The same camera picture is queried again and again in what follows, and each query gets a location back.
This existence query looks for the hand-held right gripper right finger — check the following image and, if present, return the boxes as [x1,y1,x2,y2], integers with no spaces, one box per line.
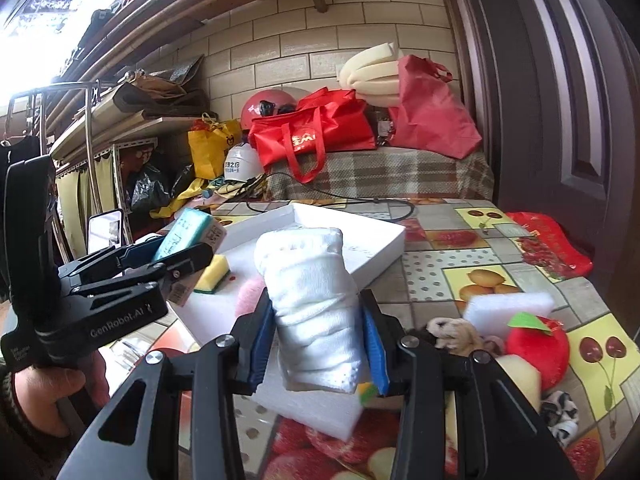
[359,289,581,480]

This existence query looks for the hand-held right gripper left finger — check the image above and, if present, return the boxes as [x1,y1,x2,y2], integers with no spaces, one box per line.
[57,287,276,480]

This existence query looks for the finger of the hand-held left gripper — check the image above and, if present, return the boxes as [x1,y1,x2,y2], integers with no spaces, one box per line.
[57,239,168,286]
[70,242,215,311]

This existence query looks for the teal tissue packet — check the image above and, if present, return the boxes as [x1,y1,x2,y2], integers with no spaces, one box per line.
[150,208,213,263]

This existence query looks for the brown knotted rope toy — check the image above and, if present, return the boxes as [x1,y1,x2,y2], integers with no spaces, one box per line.
[407,316,506,356]

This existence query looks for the large white foam block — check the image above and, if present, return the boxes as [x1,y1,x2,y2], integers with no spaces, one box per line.
[252,360,366,443]

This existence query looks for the white shallow box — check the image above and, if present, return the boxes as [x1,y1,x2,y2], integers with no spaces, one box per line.
[172,202,407,351]

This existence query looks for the small white sponge block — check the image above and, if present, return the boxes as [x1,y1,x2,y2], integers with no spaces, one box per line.
[462,291,556,337]

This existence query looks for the pale yellow sponge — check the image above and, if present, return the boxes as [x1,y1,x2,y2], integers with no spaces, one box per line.
[492,354,543,411]

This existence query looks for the red plush apple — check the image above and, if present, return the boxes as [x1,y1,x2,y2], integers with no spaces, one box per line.
[505,312,571,391]

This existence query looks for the black white knotted cloth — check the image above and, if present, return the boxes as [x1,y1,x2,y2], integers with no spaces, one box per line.
[540,391,581,448]

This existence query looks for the person's left forearm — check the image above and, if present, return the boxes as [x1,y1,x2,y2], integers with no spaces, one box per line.
[0,365,66,480]

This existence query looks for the person's left hand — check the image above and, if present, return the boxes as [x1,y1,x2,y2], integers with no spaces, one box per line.
[14,350,111,439]

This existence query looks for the smartphone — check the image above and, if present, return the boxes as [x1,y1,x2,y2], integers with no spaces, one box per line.
[87,208,125,253]

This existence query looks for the yellow green scouring sponge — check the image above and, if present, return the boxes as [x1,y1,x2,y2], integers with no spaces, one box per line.
[194,254,231,295]

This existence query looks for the pink fluffy puff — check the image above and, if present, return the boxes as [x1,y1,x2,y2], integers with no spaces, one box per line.
[235,280,268,316]

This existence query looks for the yellow crumpled cloth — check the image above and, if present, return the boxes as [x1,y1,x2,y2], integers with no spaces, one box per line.
[150,177,211,218]

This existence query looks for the yellow shelf curtain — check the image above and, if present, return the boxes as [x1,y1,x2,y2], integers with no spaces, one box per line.
[55,152,118,261]

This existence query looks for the black plastic bag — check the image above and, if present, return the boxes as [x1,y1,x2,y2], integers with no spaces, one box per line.
[127,160,193,211]

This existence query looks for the yellow shopping bag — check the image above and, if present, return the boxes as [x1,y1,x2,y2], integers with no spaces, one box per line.
[188,114,243,181]

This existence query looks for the white jug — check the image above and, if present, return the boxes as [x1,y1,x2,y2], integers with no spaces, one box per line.
[223,142,266,183]

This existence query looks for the metal clothes rack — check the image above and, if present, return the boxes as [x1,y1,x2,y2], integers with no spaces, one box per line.
[5,80,101,261]

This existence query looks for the wooden shelf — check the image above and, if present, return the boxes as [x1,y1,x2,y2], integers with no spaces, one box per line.
[50,115,211,161]

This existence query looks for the fruit print tablecloth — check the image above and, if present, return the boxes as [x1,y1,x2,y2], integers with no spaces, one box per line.
[110,197,631,480]

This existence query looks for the cardboard pile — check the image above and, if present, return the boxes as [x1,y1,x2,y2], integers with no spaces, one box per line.
[112,55,208,116]

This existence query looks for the red helmet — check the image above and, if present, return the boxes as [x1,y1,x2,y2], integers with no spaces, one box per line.
[241,87,313,131]

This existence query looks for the plaid blanket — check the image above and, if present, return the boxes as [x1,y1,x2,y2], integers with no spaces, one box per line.
[262,147,496,203]

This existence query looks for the red tote bag gold print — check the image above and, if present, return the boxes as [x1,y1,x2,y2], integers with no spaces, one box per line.
[248,87,377,184]

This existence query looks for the red patterned stool cushion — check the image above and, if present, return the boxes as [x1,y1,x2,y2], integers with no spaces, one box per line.
[505,211,595,278]

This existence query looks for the plain red bag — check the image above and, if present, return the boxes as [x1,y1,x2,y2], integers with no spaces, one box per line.
[387,54,483,161]

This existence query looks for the cream folded foam bundle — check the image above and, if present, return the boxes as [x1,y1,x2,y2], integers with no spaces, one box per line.
[337,42,401,108]

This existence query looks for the dark panelled door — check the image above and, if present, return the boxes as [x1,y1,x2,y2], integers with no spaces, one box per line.
[435,0,640,311]

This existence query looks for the black cable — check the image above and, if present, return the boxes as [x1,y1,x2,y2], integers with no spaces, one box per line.
[245,172,416,221]

